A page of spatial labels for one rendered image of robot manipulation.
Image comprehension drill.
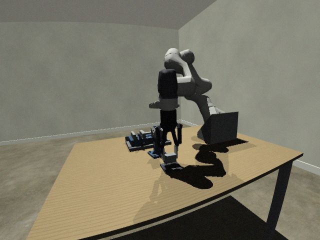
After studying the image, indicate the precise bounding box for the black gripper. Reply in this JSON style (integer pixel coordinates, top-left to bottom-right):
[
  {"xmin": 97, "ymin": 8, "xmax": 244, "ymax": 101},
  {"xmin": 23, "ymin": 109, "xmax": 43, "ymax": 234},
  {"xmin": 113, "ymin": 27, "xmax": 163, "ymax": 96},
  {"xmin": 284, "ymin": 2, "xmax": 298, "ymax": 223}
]
[{"xmin": 154, "ymin": 109, "xmax": 183, "ymax": 161}]

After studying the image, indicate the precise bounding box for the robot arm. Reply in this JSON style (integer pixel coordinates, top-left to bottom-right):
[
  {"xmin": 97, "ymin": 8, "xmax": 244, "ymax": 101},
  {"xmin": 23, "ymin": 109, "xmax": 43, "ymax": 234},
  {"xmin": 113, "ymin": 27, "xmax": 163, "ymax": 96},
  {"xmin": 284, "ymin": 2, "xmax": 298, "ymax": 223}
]
[{"xmin": 149, "ymin": 48, "xmax": 225, "ymax": 123}]

